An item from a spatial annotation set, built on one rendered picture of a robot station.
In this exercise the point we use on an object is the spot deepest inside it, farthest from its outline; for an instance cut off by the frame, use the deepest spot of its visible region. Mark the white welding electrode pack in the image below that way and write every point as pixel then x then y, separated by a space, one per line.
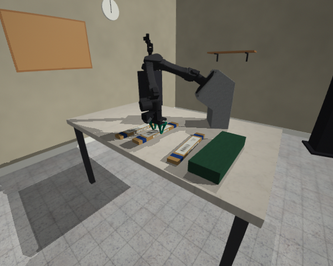
pixel 181 153
pixel 154 133

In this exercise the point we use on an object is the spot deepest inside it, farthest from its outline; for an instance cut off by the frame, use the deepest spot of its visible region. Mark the cream welding electrode pack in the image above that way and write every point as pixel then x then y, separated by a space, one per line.
pixel 132 131

